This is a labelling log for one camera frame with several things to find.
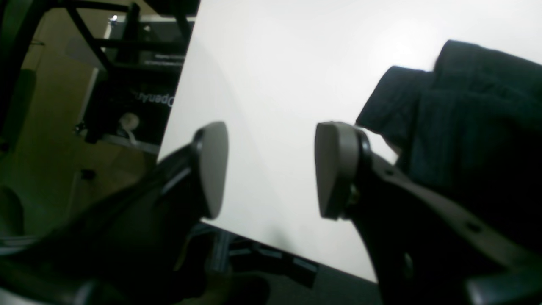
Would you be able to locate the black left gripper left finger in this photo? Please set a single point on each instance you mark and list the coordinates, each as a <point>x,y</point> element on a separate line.
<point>123,250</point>

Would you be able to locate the black OpenArm case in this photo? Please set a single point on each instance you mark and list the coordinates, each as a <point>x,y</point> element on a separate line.
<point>131,105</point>

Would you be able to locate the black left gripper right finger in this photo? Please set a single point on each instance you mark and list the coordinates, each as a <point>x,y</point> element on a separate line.
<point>425,249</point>

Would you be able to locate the dark navy long-sleeve shirt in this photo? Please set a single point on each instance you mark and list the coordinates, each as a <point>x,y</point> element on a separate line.
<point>471,129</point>

